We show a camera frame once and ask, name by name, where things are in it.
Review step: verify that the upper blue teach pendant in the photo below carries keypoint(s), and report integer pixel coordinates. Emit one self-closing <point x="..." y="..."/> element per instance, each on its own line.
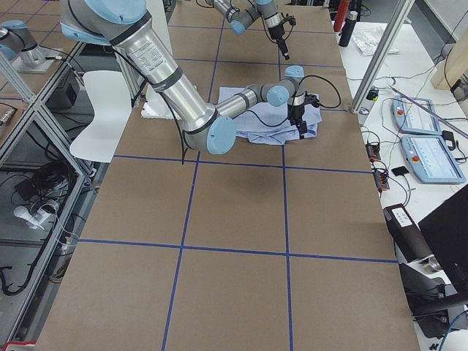
<point x="411" y="119"/>

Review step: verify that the red bottle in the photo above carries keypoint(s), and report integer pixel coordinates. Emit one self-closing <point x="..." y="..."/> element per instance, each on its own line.
<point x="340" y="15"/>

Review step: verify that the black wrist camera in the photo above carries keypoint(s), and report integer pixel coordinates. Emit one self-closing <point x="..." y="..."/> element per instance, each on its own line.
<point x="311" y="99"/>
<point x="288" y="19"/>

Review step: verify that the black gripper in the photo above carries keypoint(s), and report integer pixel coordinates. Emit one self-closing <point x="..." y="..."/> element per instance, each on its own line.
<point x="276" y="34"/>
<point x="295" y="112"/>

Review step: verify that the blue teach pendant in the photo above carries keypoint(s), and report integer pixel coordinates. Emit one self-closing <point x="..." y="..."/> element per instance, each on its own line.
<point x="411" y="119"/>
<point x="430" y="160"/>

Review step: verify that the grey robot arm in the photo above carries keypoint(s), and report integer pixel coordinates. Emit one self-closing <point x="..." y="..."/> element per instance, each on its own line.
<point x="127" y="25"/>
<point x="240" y="20"/>

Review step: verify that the lower blue teach pendant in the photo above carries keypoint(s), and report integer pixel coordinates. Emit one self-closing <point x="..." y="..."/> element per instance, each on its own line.
<point x="430" y="160"/>

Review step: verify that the black water bottle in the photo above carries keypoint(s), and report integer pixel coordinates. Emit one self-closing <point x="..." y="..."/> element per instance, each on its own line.
<point x="347" y="29"/>

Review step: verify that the blue striped button shirt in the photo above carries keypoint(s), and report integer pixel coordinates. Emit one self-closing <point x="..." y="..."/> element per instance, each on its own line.
<point x="266" y="124"/>

